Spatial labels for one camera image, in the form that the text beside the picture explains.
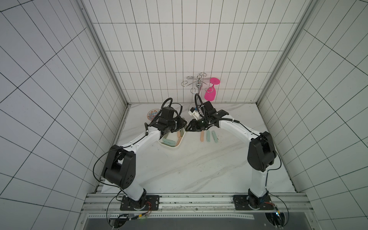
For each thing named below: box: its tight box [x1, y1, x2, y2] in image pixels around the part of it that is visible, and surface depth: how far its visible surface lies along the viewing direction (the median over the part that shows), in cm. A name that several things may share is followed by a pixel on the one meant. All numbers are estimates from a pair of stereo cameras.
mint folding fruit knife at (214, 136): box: [211, 130, 219, 143], surface depth 102 cm
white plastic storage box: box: [157, 127, 187, 150], surface depth 94 cm
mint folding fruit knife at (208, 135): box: [206, 129, 211, 142], surface depth 102 cm
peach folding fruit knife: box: [200, 130, 205, 143], surface depth 102 cm
